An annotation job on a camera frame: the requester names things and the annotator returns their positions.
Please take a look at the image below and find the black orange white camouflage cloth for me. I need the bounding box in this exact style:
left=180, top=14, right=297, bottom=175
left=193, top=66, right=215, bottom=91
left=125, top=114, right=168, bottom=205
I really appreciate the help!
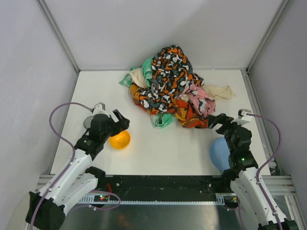
left=135, top=45, right=203, bottom=114

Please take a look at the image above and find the orange yellow brown camouflage cloth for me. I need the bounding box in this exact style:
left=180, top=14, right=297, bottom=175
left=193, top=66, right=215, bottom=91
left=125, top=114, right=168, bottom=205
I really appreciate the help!
left=130, top=83, right=208, bottom=128

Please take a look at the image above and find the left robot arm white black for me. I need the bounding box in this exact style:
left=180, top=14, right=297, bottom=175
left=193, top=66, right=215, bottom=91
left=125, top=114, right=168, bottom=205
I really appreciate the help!
left=25, top=110, right=130, bottom=230

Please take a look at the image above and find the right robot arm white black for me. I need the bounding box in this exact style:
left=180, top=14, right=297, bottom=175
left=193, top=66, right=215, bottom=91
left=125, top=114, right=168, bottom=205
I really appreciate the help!
left=208, top=109, right=299, bottom=230

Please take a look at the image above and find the green white tie-dye cloth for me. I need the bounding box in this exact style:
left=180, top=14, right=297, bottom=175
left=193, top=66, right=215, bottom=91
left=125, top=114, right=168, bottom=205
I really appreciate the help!
left=119, top=57, right=174, bottom=128

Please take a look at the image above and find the cream beige cloth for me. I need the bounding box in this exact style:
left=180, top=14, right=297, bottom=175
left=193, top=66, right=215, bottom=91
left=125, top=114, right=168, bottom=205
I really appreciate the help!
left=120, top=68, right=236, bottom=100

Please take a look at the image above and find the black mesh cup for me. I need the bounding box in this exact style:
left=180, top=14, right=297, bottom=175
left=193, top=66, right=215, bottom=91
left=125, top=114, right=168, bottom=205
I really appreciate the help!
left=83, top=116, right=94, bottom=129

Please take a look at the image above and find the orange plastic bowl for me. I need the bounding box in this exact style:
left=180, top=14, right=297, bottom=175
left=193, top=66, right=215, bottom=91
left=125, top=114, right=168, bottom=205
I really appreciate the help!
left=109, top=130, right=131, bottom=150

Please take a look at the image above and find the light blue plate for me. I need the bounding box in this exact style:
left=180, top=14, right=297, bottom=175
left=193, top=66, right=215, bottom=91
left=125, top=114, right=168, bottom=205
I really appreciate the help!
left=209, top=137, right=230, bottom=173

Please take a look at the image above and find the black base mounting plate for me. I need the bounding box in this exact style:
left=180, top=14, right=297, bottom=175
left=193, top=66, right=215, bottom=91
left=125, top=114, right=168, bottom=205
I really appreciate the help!
left=97, top=175, right=233, bottom=201

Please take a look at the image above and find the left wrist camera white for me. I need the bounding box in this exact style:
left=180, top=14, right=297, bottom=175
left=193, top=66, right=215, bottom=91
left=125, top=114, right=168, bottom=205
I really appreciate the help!
left=92, top=102, right=108, bottom=116

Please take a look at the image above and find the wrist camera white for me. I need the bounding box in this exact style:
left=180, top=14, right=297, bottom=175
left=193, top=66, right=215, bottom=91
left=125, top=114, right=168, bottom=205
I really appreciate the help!
left=231, top=109, right=252, bottom=126
left=92, top=102, right=108, bottom=116

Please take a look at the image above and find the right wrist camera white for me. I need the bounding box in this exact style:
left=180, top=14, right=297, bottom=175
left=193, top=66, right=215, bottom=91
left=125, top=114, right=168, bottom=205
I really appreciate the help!
left=231, top=109, right=252, bottom=126

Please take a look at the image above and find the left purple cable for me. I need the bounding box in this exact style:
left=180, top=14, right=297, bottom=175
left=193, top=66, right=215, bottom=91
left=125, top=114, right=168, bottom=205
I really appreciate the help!
left=30, top=102, right=122, bottom=230

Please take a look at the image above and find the aluminium extrusion rail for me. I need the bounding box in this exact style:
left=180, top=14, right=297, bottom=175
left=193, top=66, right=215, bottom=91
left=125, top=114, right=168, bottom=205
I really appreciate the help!
left=35, top=174, right=296, bottom=195

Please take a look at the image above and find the grey slotted cable duct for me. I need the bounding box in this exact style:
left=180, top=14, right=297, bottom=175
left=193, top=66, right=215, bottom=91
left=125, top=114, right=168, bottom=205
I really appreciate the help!
left=77, top=194, right=237, bottom=206

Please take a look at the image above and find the right aluminium frame post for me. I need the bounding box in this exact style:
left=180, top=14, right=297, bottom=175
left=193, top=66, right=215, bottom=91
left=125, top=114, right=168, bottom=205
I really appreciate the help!
left=246, top=0, right=293, bottom=73

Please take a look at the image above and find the aluminium frame post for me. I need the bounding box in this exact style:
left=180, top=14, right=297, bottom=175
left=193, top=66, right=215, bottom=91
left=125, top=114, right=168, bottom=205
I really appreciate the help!
left=246, top=0, right=293, bottom=73
left=36, top=0, right=80, bottom=74

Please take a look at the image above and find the left aluminium frame post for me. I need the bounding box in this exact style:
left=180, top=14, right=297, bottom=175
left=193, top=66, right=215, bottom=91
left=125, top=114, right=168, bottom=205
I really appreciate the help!
left=36, top=0, right=80, bottom=74

